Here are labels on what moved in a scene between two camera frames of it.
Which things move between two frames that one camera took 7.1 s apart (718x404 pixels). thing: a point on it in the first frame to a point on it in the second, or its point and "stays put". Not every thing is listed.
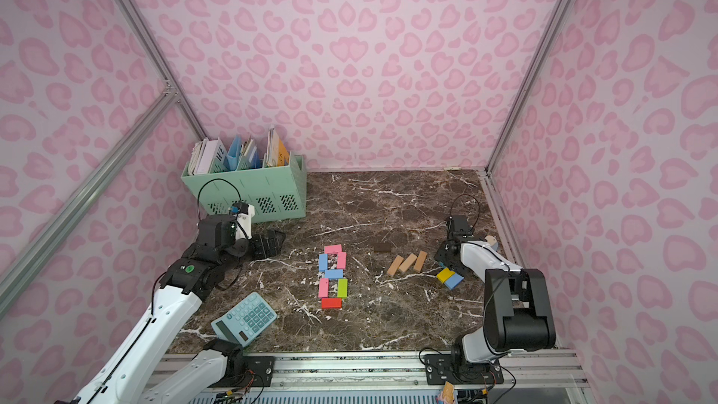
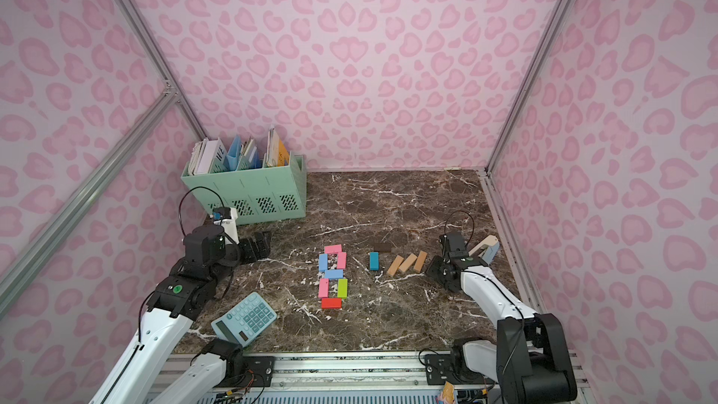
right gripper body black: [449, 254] to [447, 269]
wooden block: [408, 263] stays put
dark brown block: [382, 247] stays put
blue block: [323, 262] stays put
